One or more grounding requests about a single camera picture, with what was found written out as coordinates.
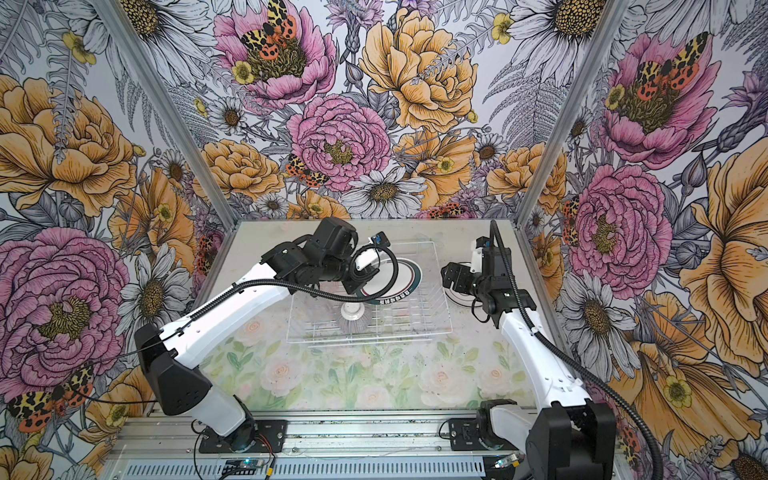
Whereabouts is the teal rimmed deep plate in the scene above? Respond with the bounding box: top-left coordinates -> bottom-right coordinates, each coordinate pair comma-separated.
445,288 -> 475,308

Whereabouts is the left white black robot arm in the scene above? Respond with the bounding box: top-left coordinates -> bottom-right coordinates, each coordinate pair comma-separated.
134,218 -> 397,452

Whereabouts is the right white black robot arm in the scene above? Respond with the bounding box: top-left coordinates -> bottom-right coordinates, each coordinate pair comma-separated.
441,237 -> 616,479

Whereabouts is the purple striped bowl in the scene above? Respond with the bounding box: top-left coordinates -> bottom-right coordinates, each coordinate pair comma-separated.
336,303 -> 371,334

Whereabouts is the green circuit board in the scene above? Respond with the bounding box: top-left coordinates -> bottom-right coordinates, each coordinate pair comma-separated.
221,459 -> 260,479

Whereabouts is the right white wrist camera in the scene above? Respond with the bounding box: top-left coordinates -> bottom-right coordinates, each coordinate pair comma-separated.
470,236 -> 489,274

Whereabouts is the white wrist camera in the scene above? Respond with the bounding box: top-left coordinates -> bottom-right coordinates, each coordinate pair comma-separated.
353,232 -> 390,271
470,236 -> 489,274

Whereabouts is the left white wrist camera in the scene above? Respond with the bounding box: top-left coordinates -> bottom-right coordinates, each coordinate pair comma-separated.
353,232 -> 390,271

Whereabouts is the white wire dish rack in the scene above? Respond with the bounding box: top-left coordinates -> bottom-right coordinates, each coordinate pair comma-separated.
287,240 -> 453,346

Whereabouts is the right black corrugated cable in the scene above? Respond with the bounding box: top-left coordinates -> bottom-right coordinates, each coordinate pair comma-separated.
489,219 -> 665,480

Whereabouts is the left black cable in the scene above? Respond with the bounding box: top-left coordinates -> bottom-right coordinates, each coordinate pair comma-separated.
134,242 -> 401,361

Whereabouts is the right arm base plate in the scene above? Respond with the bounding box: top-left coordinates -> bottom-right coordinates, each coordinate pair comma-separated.
439,417 -> 532,451

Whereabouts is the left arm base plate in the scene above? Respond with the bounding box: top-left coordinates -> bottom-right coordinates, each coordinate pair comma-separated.
198,419 -> 288,454

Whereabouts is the aluminium front rail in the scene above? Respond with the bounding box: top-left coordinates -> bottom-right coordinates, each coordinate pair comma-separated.
99,410 -> 509,479

